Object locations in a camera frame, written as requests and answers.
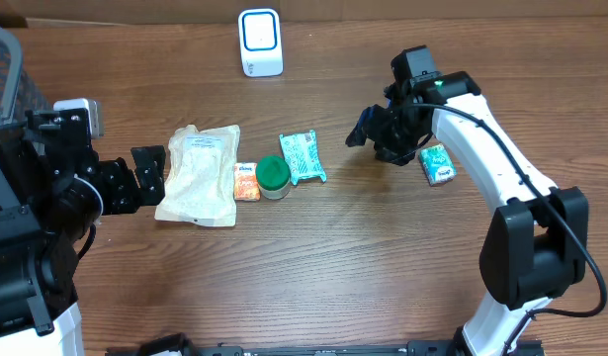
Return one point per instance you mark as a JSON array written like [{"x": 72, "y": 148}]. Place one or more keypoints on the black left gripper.
[{"x": 130, "y": 196}]

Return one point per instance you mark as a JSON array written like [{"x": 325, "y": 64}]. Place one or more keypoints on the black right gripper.
[{"x": 373, "y": 131}]

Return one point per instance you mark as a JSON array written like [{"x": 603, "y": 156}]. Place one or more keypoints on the teal white snack packet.
[{"x": 301, "y": 154}]

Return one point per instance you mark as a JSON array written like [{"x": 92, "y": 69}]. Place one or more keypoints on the beige rice pouch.
[{"x": 199, "y": 186}]

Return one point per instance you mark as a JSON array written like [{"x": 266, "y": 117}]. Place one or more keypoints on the small teal tissue pack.
[{"x": 437, "y": 164}]

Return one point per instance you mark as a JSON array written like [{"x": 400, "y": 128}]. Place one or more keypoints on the green lid clear jar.
[{"x": 274, "y": 177}]

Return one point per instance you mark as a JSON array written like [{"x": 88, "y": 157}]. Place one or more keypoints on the small orange box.
[{"x": 246, "y": 187}]

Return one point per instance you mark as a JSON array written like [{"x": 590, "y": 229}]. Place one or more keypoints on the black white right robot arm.
[{"x": 535, "y": 247}]

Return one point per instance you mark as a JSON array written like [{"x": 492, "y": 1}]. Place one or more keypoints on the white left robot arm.
[{"x": 53, "y": 189}]

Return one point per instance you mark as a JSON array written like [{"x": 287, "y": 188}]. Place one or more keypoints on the white barcode scanner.
[{"x": 260, "y": 42}]

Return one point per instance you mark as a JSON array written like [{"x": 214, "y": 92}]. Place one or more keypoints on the black plastic mesh basket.
[{"x": 18, "y": 91}]

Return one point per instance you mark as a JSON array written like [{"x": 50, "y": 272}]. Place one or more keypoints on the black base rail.
[{"x": 180, "y": 344}]

